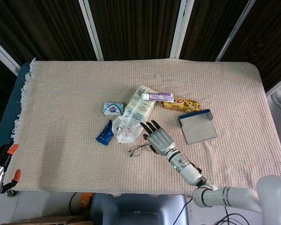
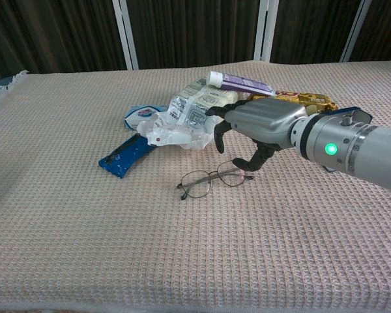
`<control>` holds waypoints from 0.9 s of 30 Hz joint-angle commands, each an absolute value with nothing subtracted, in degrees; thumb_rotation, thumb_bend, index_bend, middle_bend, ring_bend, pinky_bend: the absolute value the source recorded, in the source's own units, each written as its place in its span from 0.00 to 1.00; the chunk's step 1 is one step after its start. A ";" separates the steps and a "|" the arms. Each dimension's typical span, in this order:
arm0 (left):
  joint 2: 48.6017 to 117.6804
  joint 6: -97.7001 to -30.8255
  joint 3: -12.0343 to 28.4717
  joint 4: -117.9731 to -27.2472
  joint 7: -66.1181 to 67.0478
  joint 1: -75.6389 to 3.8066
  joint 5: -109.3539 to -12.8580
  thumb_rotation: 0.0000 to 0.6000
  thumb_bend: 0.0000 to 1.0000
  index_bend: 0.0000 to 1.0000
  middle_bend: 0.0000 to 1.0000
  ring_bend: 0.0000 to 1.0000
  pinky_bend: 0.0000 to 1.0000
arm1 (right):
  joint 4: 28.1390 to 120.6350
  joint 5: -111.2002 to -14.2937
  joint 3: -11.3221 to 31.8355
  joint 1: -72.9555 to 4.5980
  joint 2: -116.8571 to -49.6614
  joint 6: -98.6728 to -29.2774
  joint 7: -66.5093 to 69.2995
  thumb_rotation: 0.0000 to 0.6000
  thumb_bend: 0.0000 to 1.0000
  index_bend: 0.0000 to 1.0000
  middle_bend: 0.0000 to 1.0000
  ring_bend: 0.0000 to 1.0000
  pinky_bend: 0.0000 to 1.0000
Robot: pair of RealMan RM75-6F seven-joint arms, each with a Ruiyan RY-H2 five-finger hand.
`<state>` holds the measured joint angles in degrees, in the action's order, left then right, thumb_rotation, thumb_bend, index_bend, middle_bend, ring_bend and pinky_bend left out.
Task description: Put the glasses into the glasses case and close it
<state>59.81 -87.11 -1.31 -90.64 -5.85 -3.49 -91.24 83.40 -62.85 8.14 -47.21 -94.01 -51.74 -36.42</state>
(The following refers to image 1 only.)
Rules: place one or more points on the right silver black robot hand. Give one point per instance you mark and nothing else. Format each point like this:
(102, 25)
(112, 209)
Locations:
(160, 139)

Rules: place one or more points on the thin metal frame eyeglasses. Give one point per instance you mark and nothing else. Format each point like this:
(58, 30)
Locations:
(137, 152)

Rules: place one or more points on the dark blue glasses case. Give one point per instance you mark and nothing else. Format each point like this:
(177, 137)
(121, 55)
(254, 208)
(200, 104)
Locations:
(199, 131)

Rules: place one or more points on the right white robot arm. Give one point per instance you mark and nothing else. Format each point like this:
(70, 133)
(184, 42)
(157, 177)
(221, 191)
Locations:
(189, 173)

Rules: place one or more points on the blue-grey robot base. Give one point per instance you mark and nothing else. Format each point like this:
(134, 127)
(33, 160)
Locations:
(140, 208)

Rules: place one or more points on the white blue soap box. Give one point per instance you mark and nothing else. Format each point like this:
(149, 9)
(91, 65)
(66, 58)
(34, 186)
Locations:
(112, 109)

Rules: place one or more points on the brown cardboard box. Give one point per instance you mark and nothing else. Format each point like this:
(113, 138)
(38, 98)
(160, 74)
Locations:
(49, 220)

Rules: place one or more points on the clear plastic bag of soaps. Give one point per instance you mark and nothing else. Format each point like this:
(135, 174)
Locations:
(138, 110)

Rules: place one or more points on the gold snack packet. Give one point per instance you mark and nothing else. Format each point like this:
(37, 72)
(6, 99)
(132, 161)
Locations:
(182, 105)

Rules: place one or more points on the purple white toothpaste tube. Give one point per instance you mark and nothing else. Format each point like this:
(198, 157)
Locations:
(157, 96)

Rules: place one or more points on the blue snack wrapper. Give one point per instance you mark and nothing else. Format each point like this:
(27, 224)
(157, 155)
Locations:
(104, 136)

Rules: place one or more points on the beige waffle weave cloth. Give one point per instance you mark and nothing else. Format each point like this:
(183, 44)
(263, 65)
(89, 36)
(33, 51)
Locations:
(84, 164)

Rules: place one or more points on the orange floor object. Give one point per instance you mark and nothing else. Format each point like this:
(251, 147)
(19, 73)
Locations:
(85, 200)

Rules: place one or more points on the white partition frame post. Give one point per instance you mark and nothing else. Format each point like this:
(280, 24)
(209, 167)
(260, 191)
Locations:
(278, 86)
(91, 28)
(236, 28)
(4, 57)
(181, 28)

